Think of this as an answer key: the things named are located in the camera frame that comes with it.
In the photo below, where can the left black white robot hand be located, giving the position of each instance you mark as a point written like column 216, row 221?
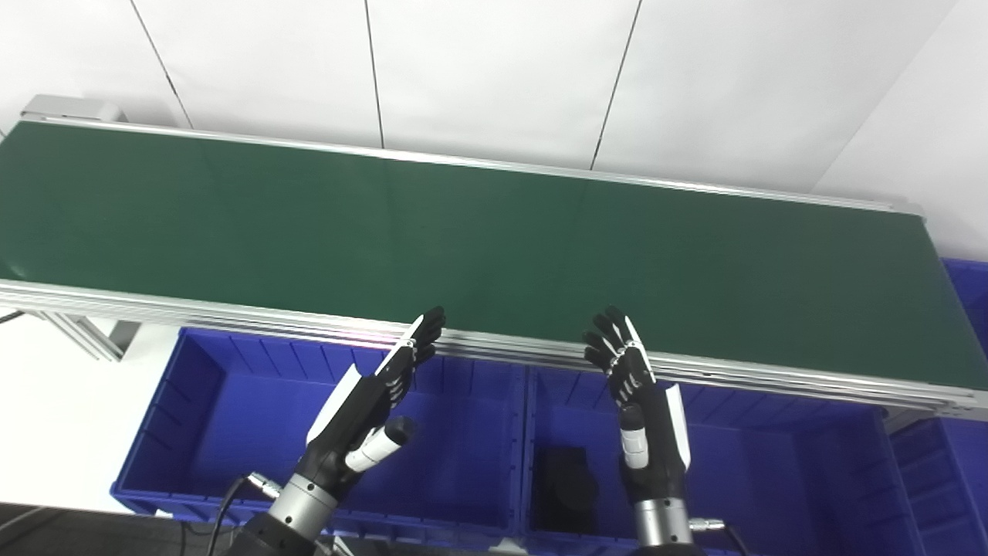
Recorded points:
column 351, row 432

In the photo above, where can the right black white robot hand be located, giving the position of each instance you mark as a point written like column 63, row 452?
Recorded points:
column 656, row 440

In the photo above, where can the black cylinder block part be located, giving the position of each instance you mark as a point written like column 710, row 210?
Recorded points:
column 565, row 490

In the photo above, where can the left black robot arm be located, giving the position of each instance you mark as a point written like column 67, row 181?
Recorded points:
column 293, row 513

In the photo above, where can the blue plastic bin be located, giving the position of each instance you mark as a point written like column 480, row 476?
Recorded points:
column 231, row 432
column 772, row 479
column 949, row 479

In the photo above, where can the green conveyor belt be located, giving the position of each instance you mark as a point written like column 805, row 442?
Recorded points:
column 231, row 316
column 502, row 247

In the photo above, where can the aluminium conveyor leg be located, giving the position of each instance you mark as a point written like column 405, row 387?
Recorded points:
column 85, row 336

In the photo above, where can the grey conveyor motor housing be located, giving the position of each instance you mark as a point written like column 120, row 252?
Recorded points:
column 69, row 108

